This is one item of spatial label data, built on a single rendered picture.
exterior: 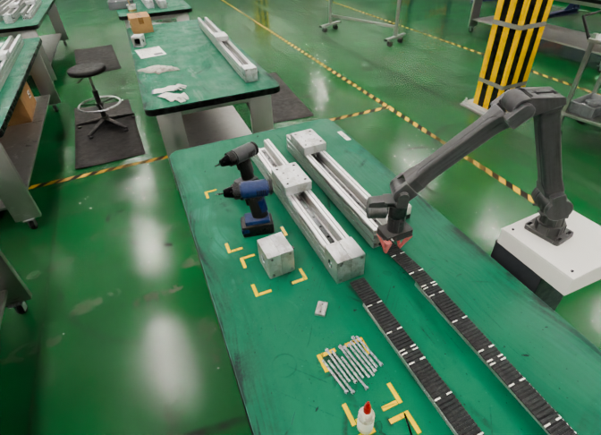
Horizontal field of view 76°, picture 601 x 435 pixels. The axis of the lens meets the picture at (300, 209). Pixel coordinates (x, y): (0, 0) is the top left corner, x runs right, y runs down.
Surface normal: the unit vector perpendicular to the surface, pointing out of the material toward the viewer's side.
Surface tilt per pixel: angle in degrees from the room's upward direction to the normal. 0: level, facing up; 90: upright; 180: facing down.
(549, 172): 91
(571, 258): 5
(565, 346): 0
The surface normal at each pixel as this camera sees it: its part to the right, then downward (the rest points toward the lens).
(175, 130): 0.38, 0.55
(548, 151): -0.05, 0.63
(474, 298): -0.04, -0.79
